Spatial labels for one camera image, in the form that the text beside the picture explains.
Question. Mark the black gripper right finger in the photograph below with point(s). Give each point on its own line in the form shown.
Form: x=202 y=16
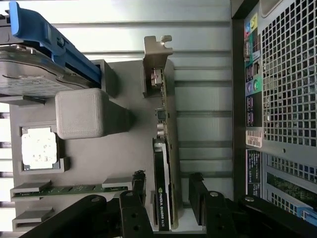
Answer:
x=213 y=213

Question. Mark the black and silver PC case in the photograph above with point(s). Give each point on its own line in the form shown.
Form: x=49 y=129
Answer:
x=284 y=99

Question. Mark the green RAM stick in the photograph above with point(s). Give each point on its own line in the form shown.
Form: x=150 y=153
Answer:
x=74 y=191

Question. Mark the grey plastic parts rack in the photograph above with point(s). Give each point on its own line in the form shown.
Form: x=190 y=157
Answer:
x=99 y=158

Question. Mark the hard disk with blue carrier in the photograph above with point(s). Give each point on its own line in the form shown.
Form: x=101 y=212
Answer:
x=29 y=72

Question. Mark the silver CPU chip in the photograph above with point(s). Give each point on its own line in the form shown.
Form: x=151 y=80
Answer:
x=39 y=148

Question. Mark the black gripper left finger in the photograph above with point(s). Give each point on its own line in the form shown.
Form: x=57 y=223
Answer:
x=133 y=218

